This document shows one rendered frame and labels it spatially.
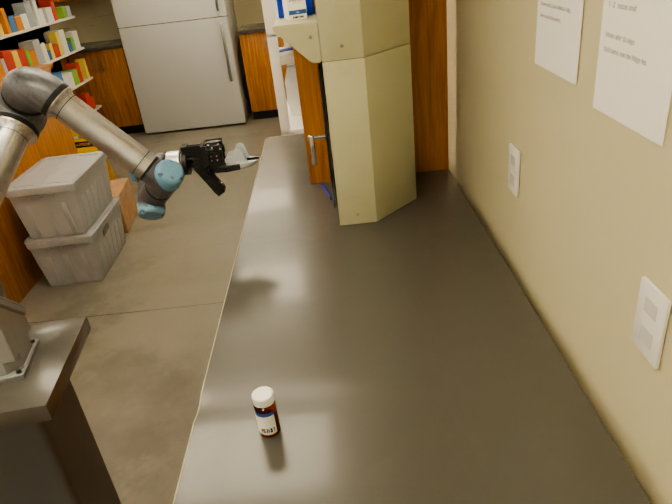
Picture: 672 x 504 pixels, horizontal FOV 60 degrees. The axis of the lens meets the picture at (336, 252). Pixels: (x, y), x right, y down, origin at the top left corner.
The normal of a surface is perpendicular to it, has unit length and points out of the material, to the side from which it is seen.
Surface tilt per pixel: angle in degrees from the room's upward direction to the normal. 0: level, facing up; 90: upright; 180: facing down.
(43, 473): 90
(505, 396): 0
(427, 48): 90
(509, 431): 0
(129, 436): 0
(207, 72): 90
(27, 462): 90
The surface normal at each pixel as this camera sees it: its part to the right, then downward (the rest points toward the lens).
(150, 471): -0.11, -0.88
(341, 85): 0.04, 0.47
